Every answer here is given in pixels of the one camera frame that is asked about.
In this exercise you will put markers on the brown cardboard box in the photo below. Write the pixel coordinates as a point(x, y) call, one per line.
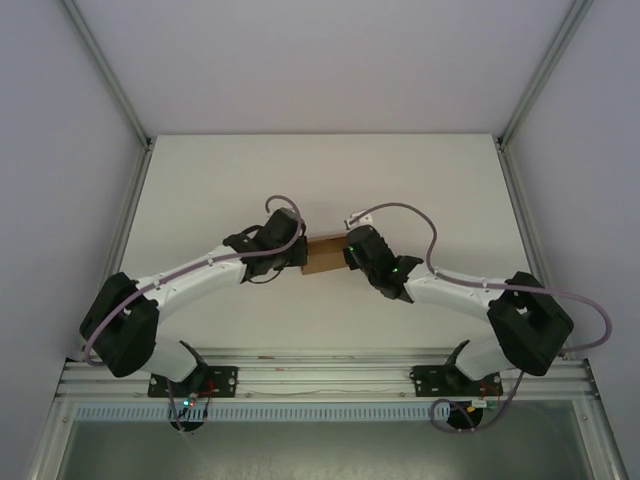
point(325, 255)

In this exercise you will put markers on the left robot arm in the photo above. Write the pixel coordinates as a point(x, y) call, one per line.
point(165, 300)

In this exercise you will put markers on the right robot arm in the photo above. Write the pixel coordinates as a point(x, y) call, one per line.
point(520, 315)

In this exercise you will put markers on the small circuit board with LEDs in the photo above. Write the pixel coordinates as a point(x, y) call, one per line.
point(189, 401)

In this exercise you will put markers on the white and green connector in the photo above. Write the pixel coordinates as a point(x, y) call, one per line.
point(484, 404)

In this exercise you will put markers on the grey metal sheet panel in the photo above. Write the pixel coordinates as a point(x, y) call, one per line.
point(325, 450)

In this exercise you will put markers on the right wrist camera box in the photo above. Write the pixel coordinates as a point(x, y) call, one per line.
point(358, 218)

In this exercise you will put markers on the aluminium mounting rail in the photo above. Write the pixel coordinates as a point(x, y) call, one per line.
point(325, 375)

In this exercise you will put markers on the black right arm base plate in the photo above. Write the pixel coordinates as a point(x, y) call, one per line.
point(425, 380)

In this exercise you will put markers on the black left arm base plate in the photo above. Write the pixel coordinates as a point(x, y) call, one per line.
point(222, 381)

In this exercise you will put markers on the aluminium table side rail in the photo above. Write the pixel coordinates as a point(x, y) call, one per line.
point(520, 240)
point(120, 225)

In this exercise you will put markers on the aluminium frame post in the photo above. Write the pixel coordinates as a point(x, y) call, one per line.
point(107, 72)
point(545, 70)

